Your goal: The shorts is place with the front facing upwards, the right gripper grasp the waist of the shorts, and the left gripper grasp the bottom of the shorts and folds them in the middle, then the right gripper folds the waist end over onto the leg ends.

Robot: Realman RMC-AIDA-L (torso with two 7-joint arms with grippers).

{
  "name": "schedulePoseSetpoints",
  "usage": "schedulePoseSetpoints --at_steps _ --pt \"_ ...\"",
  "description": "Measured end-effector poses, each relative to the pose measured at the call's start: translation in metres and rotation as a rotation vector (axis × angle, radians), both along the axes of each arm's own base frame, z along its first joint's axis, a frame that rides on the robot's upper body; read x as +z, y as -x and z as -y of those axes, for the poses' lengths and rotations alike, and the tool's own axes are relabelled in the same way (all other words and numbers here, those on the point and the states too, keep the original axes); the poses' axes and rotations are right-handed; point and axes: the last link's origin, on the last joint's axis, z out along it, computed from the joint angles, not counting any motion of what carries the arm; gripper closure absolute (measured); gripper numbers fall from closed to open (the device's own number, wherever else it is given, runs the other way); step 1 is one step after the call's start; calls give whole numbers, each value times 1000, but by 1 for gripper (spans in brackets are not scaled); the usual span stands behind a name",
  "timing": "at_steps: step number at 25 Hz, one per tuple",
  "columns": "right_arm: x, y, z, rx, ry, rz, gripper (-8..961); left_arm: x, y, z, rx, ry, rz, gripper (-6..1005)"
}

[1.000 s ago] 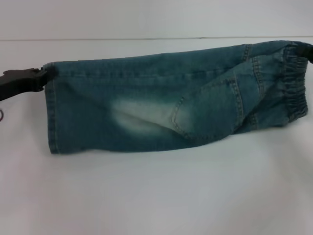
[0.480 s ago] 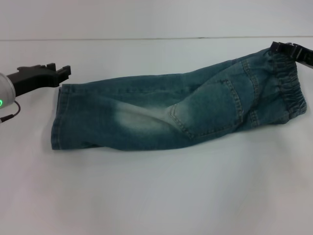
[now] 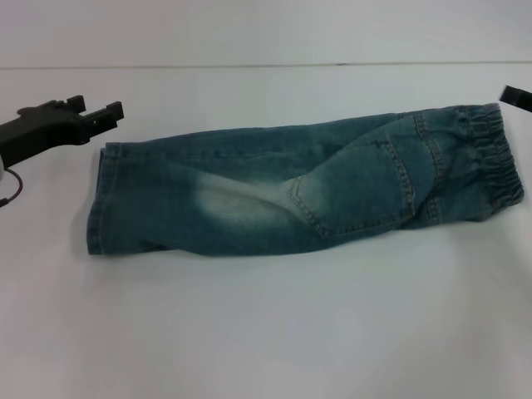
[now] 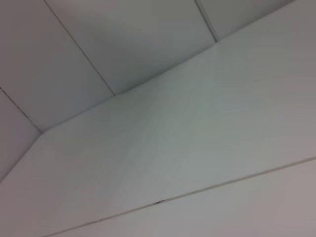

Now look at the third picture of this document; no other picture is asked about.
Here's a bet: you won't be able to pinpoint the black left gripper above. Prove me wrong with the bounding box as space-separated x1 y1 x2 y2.
0 94 126 168

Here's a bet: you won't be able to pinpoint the blue washed denim shorts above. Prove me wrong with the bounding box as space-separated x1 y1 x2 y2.
85 103 525 259

